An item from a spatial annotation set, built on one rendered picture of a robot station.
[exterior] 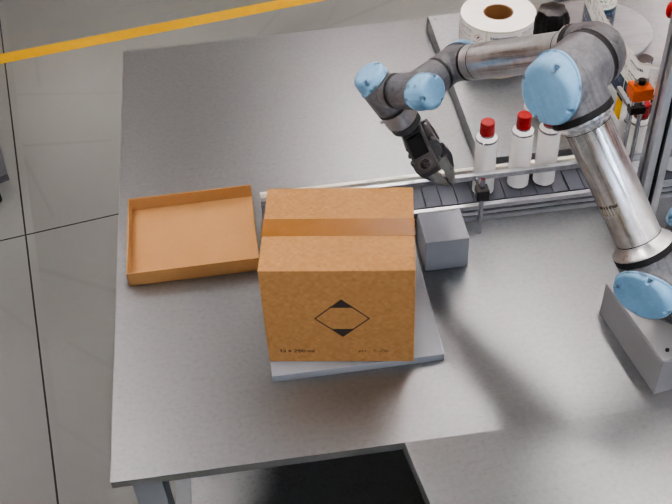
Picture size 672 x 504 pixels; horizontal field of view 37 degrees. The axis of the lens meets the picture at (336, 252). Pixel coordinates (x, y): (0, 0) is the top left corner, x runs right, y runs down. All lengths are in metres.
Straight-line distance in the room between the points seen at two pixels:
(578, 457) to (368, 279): 0.53
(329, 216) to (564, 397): 0.60
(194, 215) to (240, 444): 0.69
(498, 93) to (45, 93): 2.33
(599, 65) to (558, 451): 0.73
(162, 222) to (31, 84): 2.20
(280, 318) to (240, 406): 0.20
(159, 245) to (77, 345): 1.04
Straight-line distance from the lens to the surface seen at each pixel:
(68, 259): 3.70
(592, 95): 1.81
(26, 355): 3.43
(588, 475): 2.01
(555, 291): 2.30
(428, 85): 2.07
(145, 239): 2.46
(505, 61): 2.05
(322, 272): 1.92
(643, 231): 1.91
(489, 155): 2.35
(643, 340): 2.12
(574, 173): 2.52
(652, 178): 2.35
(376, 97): 2.15
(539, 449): 2.03
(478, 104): 2.72
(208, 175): 2.61
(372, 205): 2.04
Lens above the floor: 2.49
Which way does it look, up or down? 45 degrees down
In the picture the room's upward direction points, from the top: 3 degrees counter-clockwise
